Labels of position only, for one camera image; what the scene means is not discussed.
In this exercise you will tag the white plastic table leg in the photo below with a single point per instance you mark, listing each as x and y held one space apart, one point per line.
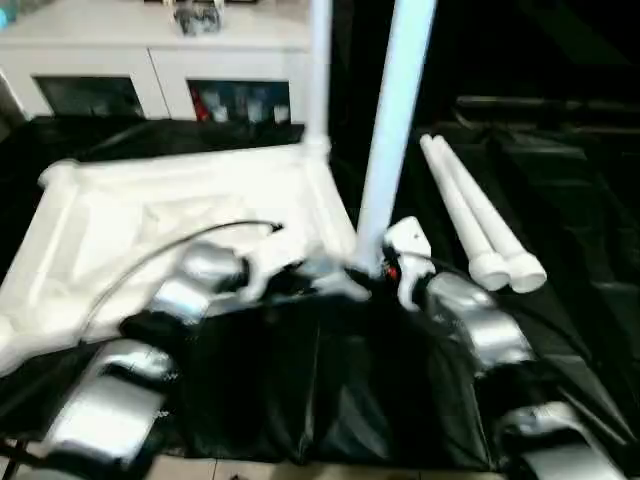
395 125
465 210
320 75
492 215

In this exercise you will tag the white plastic table top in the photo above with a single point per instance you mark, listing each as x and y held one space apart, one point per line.
150 200

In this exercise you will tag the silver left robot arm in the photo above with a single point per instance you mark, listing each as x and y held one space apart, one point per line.
165 300

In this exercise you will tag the black table mat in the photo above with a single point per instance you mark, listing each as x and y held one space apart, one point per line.
325 380

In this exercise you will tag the red bottle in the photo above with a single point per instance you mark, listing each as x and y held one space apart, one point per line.
201 105

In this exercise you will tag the black box with tan label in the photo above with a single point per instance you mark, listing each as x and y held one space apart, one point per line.
445 75

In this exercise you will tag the dark long bar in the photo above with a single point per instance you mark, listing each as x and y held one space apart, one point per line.
550 107

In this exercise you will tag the white glass-door cabinet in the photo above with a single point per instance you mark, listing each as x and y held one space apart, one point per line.
150 55

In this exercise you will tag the dark bundle on cabinet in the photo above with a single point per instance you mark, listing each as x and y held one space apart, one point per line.
197 20

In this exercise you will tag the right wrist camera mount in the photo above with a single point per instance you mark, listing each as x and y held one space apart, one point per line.
410 245

